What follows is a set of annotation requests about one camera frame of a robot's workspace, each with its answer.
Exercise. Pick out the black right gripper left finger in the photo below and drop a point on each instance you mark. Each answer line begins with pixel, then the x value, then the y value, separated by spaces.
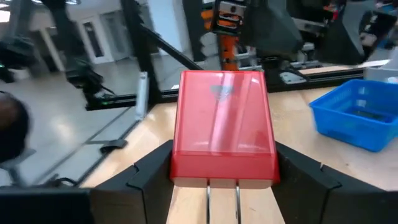
pixel 140 199

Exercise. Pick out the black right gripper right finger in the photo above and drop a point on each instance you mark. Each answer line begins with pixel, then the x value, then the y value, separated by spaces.
pixel 326 202

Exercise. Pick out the dark red wall charger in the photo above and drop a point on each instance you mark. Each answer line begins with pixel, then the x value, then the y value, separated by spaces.
pixel 224 124

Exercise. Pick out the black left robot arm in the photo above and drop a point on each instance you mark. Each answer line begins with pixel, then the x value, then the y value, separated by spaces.
pixel 270 31

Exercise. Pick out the blue plastic bin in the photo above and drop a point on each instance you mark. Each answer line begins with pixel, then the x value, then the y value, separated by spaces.
pixel 342 130

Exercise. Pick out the white bar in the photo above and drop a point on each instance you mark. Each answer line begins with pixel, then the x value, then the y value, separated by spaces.
pixel 142 96

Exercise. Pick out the orange black machine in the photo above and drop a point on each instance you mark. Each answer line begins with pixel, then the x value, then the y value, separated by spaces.
pixel 228 46

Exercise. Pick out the grey metal bracket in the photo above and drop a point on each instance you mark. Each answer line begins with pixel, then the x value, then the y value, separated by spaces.
pixel 292 77

